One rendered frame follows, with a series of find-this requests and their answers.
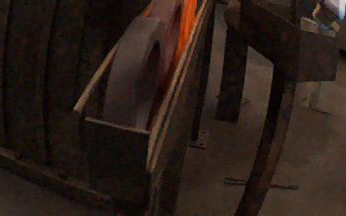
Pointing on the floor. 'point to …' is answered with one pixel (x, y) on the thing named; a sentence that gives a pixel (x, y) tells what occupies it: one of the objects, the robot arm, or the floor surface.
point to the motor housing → (232, 68)
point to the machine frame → (49, 85)
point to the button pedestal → (323, 82)
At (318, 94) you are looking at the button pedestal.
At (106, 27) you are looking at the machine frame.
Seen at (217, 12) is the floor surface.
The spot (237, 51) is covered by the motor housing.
